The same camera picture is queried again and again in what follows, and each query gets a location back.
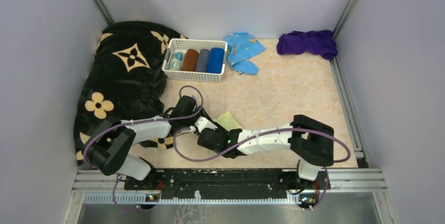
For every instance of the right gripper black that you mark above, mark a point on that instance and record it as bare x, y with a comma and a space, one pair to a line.
220, 128

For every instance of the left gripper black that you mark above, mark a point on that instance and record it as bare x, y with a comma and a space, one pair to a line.
197, 109

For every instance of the yellow green towel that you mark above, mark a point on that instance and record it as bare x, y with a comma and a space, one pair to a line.
228, 122

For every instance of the royal blue towel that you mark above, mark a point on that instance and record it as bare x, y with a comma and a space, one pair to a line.
215, 61

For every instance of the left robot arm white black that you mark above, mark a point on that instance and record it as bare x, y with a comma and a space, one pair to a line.
108, 147

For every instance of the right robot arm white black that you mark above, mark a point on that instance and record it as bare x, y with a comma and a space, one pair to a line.
308, 138

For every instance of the white blue patterned rolled towel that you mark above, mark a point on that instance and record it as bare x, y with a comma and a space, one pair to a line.
176, 60

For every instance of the brown rolled towel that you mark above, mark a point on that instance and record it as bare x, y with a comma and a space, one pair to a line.
190, 60

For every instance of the grey rolled towel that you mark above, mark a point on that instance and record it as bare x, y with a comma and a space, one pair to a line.
202, 60

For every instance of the black floral blanket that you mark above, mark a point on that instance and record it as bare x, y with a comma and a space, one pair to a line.
126, 78

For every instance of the white plastic basket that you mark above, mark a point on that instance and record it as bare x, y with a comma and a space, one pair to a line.
182, 45

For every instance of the light blue patterned towel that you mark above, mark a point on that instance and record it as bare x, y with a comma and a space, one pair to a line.
243, 46

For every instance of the purple towel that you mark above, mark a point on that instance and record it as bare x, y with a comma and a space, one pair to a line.
315, 42

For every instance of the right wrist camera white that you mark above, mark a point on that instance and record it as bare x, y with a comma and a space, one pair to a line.
203, 123

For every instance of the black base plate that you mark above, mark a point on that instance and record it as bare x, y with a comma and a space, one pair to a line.
227, 184

